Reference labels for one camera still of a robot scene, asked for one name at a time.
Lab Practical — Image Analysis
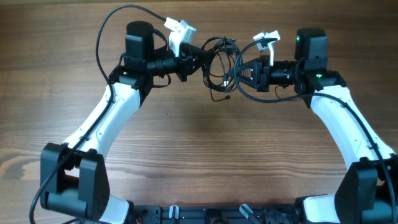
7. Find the black cable bundle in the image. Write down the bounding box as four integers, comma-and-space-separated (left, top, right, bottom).
200, 35, 242, 103

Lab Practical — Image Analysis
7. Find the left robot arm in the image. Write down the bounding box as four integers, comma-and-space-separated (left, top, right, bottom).
34, 18, 208, 223

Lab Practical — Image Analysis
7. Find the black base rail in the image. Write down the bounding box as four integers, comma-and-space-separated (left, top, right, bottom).
125, 204, 311, 224

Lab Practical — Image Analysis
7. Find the right camera cable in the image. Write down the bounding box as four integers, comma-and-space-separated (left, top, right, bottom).
233, 37, 398, 224

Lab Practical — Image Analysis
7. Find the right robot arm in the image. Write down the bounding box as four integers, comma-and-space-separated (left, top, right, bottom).
229, 28, 397, 223

